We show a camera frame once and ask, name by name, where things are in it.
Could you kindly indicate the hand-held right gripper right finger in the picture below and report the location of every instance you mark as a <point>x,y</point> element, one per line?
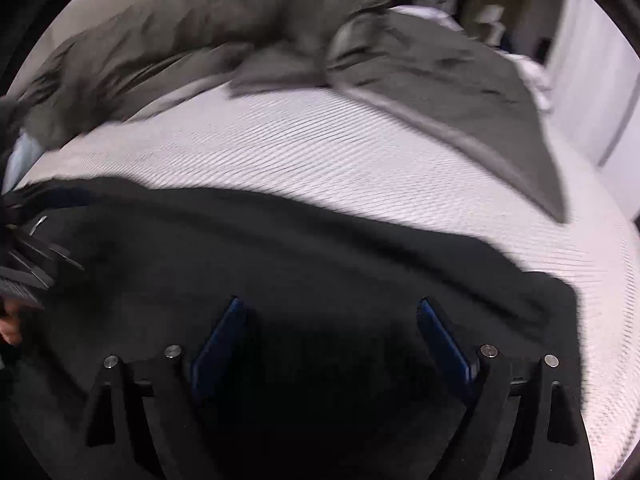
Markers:
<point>445,345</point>

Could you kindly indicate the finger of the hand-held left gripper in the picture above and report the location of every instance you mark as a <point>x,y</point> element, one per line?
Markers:
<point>57,255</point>

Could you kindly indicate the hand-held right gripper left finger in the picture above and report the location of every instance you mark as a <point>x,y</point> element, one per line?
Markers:
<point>220,350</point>

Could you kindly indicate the black pants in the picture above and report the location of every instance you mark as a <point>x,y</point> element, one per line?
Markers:
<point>300,260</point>

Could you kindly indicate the person's left hand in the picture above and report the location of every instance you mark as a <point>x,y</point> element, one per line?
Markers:
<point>10,327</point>

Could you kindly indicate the pale blue pillow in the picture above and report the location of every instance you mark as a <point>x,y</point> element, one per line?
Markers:
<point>25,160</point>

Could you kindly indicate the white ribbed mattress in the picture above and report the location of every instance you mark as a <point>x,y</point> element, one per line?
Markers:
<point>300,150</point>

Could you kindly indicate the dark grey blanket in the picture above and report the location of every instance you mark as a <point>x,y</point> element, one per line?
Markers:
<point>450,85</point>

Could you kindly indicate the olive grey puffy comforter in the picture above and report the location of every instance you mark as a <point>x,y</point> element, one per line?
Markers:
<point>200,25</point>

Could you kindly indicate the white curtain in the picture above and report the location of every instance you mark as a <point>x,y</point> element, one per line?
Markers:
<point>595,85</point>

